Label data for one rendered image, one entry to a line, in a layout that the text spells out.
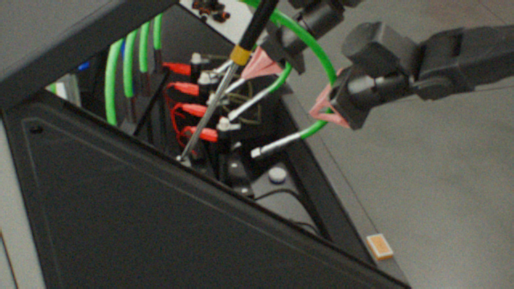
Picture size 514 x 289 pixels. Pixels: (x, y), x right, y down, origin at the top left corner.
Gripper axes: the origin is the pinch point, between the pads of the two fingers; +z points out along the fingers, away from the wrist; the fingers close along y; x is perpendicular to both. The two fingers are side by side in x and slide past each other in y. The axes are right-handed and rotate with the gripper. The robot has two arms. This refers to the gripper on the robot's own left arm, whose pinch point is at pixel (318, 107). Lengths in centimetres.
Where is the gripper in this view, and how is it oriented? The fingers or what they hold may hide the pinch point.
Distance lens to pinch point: 105.6
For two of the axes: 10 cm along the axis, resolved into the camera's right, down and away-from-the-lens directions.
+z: -6.2, 2.0, 7.6
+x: 6.5, 6.7, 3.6
